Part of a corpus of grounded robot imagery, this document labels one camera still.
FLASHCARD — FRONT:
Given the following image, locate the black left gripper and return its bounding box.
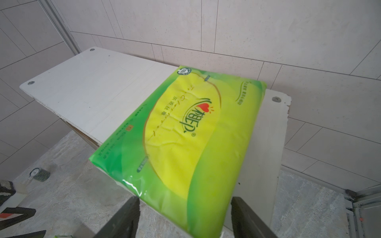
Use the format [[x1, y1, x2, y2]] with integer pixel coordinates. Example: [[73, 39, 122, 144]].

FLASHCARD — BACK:
[[0, 179, 47, 238]]

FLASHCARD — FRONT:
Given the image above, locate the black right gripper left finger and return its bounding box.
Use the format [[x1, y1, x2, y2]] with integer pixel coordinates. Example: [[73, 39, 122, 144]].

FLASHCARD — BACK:
[[94, 196, 140, 238]]

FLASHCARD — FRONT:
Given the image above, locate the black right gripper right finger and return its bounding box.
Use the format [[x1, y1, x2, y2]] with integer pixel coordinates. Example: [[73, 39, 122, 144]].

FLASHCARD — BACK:
[[231, 196, 277, 238]]

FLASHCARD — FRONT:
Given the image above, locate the green tissue pack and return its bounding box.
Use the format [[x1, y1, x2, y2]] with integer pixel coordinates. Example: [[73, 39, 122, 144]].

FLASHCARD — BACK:
[[90, 66, 267, 238]]

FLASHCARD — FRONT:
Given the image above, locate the white two-tier metal shelf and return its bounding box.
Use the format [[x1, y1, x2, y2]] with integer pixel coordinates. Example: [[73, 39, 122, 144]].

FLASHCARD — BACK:
[[20, 47, 291, 224]]

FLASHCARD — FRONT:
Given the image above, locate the aluminium corner frame post right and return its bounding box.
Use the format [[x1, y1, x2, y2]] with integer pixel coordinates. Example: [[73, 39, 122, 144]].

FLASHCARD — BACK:
[[344, 185, 381, 238]]

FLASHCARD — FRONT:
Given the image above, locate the aluminium corner frame post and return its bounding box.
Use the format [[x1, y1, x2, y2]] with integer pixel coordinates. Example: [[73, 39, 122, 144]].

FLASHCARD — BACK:
[[344, 185, 381, 238], [37, 0, 81, 55]]

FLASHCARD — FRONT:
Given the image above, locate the aluminium corner frame post left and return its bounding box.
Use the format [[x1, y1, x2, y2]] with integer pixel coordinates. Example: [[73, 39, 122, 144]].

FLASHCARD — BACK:
[[37, 0, 81, 55]]

